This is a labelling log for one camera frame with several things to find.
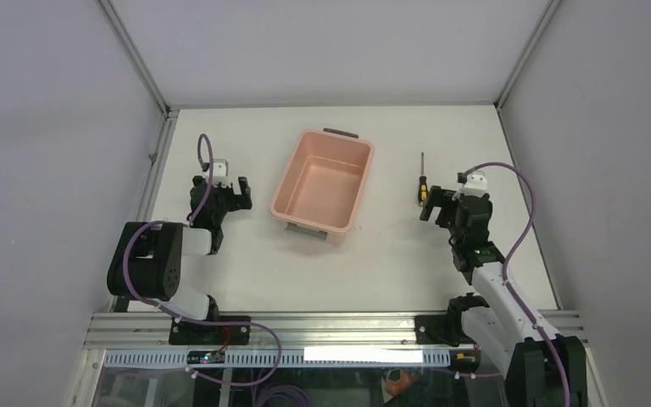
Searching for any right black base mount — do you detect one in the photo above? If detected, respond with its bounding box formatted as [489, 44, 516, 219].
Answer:
[414, 293, 489, 347]

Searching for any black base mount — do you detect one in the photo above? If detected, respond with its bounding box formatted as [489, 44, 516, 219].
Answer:
[168, 315, 251, 347]
[414, 293, 489, 347]

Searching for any pink plastic bin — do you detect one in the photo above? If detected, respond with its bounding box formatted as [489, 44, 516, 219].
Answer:
[270, 128, 375, 246]

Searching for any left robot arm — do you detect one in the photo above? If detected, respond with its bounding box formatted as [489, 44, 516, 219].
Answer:
[106, 176, 253, 323]

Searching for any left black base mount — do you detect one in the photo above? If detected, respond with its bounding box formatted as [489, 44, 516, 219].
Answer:
[168, 315, 251, 347]

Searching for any aluminium front rail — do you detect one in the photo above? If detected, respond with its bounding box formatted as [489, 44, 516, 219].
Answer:
[82, 310, 588, 350]

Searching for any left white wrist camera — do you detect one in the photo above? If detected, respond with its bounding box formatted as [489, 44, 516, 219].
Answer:
[202, 159, 232, 188]

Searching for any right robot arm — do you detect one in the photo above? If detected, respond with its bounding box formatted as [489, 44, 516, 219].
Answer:
[417, 186, 588, 406]

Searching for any orange object below table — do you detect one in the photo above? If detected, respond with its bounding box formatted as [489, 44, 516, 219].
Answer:
[382, 368, 420, 397]

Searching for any white slotted cable duct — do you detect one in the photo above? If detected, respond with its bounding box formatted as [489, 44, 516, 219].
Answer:
[104, 346, 474, 370]

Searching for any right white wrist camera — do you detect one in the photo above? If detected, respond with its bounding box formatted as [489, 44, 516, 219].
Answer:
[453, 170, 487, 199]

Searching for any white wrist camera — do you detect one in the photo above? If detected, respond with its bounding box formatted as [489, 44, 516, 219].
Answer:
[202, 159, 232, 188]
[453, 170, 487, 199]

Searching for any black yellow screwdriver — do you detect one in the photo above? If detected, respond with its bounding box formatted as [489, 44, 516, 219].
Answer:
[418, 152, 428, 207]

